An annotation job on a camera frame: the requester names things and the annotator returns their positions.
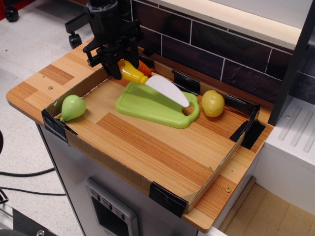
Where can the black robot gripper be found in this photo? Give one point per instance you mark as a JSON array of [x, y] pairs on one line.
[[114, 37]]

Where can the yellow handled toy knife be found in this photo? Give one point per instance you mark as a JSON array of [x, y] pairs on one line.
[[157, 82]]

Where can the green plastic cutting board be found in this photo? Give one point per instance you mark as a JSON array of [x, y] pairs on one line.
[[142, 101]]

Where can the cardboard fence with black tape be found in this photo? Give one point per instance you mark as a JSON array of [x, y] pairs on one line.
[[196, 169]]

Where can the orange toy carrot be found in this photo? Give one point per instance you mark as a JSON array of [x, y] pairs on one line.
[[144, 69]]

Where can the black chair base with casters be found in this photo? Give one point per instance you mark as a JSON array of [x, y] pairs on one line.
[[72, 26]]

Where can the green toy pear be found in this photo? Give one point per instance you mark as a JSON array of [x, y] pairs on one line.
[[73, 107]]

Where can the yellow toy potato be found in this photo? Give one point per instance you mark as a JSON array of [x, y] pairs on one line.
[[213, 103]]

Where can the grey toy cabinet front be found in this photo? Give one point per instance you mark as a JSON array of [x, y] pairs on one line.
[[101, 200]]

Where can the white toy sink drainboard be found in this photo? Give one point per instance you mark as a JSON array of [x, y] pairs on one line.
[[293, 136]]

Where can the black vertical post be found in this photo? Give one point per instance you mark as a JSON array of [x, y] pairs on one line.
[[295, 68]]

